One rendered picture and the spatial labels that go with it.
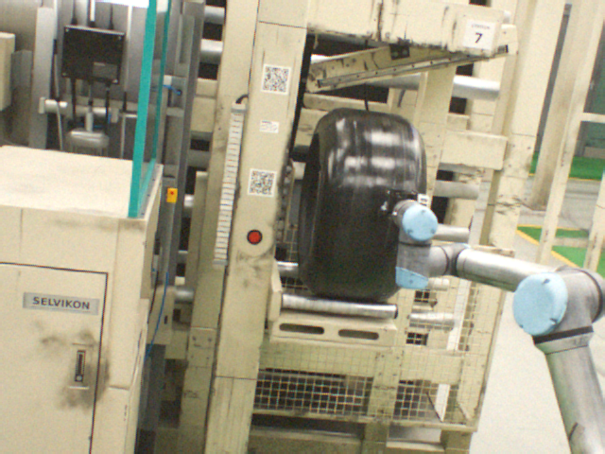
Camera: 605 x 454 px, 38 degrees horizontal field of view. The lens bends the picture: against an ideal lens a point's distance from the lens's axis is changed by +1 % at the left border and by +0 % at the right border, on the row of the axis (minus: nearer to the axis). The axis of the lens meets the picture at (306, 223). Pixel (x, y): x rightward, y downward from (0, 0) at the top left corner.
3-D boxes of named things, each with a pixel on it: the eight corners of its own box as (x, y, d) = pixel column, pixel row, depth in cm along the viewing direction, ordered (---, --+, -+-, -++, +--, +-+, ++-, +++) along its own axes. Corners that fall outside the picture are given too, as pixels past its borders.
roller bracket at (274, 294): (267, 322, 245) (272, 289, 242) (261, 275, 283) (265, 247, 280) (280, 323, 245) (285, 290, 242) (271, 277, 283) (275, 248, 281)
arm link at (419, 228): (404, 244, 196) (406, 207, 194) (393, 235, 206) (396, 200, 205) (438, 246, 197) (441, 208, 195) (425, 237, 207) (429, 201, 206)
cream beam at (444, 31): (302, 31, 260) (308, -20, 257) (294, 26, 284) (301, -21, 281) (496, 59, 268) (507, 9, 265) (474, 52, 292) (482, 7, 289)
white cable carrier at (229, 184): (212, 268, 252) (233, 103, 240) (213, 262, 256) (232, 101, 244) (228, 269, 252) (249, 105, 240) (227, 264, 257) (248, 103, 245)
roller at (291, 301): (278, 303, 246) (279, 288, 248) (276, 309, 250) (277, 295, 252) (399, 316, 251) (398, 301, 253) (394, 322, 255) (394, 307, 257)
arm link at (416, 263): (444, 288, 205) (449, 242, 203) (410, 292, 198) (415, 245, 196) (421, 280, 211) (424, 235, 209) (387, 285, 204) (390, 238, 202)
